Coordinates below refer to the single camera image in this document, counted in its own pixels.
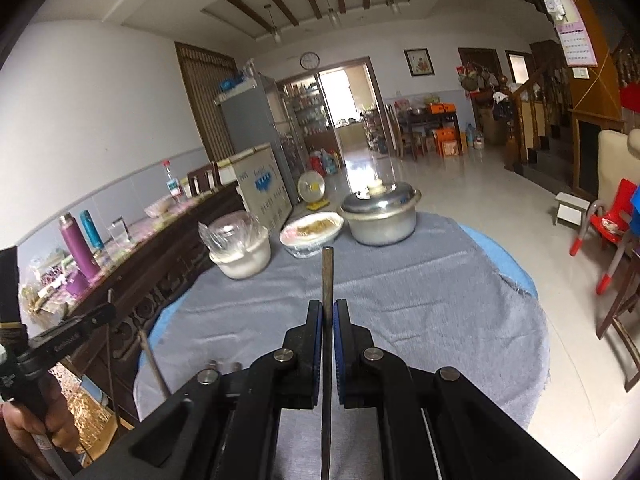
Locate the purple thermos bottle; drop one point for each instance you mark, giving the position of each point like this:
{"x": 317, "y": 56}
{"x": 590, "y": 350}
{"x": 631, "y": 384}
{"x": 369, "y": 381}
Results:
{"x": 80, "y": 252}

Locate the dark wooden small table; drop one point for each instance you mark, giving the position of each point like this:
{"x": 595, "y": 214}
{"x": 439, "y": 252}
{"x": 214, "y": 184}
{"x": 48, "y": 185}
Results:
{"x": 622, "y": 300}

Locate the clear bottle with red cap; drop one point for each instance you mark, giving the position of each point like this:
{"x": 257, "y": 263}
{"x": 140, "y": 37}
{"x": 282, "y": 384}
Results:
{"x": 172, "y": 187}

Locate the pendant lamp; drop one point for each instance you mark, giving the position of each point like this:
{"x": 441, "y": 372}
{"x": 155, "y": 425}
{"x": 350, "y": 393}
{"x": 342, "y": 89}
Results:
{"x": 393, "y": 6}
{"x": 331, "y": 15}
{"x": 275, "y": 32}

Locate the wooden stair railing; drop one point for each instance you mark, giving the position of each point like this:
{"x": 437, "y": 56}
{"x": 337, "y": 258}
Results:
{"x": 520, "y": 120}

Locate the round wall clock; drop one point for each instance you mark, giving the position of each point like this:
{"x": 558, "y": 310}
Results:
{"x": 310, "y": 60}

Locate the grey refrigerator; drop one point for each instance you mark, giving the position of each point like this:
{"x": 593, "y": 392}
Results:
{"x": 250, "y": 120}

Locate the dark wooden frame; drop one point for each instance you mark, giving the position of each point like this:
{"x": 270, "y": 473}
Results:
{"x": 202, "y": 180}

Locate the white round fan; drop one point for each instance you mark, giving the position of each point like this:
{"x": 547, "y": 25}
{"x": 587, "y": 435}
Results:
{"x": 312, "y": 187}

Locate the orange box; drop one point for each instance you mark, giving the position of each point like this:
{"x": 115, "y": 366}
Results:
{"x": 447, "y": 142}

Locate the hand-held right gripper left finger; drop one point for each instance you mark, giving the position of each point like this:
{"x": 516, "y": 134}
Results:
{"x": 318, "y": 350}

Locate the blue items on refrigerator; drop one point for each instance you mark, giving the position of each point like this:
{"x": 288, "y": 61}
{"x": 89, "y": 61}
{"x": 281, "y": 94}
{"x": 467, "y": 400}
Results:
{"x": 232, "y": 84}

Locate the white step stool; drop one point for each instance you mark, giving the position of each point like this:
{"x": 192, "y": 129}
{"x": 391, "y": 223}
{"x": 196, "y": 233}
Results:
{"x": 572, "y": 205}

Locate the purple thermos cap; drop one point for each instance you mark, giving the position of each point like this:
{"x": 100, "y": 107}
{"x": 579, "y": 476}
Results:
{"x": 76, "y": 284}

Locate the clear bag of food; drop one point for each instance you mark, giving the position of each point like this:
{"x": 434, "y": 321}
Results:
{"x": 159, "y": 207}

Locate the wrapped bowl of food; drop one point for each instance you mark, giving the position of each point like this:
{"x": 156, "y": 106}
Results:
{"x": 312, "y": 232}

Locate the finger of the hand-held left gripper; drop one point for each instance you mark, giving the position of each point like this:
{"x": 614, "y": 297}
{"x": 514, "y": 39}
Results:
{"x": 70, "y": 340}

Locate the person's left hand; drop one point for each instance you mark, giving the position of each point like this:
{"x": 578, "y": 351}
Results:
{"x": 17, "y": 425}

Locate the blue table cover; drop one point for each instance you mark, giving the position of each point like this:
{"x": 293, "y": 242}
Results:
{"x": 500, "y": 255}

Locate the gold patterned box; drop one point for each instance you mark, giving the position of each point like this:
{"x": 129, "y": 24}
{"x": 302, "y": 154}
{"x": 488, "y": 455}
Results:
{"x": 95, "y": 405}

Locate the aluminium pot lid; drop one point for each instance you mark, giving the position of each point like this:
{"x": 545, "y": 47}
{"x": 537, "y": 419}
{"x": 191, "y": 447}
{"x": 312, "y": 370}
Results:
{"x": 380, "y": 200}

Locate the framed flower picture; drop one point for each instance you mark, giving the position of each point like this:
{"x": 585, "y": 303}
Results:
{"x": 417, "y": 62}

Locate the pink wall calendar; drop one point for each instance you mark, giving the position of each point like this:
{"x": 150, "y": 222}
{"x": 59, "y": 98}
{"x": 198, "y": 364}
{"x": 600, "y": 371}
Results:
{"x": 575, "y": 35}

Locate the teal bottle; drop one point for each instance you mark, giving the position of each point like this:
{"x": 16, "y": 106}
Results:
{"x": 92, "y": 230}

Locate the grey table cloth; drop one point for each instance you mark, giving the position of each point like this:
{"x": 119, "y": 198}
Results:
{"x": 425, "y": 310}

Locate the glass display cabinet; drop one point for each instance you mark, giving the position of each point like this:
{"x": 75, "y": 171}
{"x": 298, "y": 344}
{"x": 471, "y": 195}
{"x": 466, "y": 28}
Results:
{"x": 310, "y": 115}

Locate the beige chair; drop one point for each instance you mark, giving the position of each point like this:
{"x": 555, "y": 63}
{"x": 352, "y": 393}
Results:
{"x": 617, "y": 160}

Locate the dark carved wooden sideboard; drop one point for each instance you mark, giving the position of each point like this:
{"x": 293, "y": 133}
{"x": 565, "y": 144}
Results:
{"x": 165, "y": 270}

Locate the clear plastic cup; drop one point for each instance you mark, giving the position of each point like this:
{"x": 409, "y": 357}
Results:
{"x": 120, "y": 232}

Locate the aluminium pot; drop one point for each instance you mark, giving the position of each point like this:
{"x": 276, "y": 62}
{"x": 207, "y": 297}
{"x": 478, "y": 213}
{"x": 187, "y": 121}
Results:
{"x": 382, "y": 230}

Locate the assorted small packets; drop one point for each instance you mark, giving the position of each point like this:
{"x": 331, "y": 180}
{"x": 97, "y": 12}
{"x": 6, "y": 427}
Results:
{"x": 45, "y": 285}

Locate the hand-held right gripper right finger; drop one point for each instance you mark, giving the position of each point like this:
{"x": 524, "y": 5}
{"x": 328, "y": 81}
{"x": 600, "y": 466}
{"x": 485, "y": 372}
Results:
{"x": 337, "y": 350}

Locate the red plastic chair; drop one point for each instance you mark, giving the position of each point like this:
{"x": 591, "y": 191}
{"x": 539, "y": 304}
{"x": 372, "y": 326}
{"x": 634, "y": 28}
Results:
{"x": 612, "y": 220}

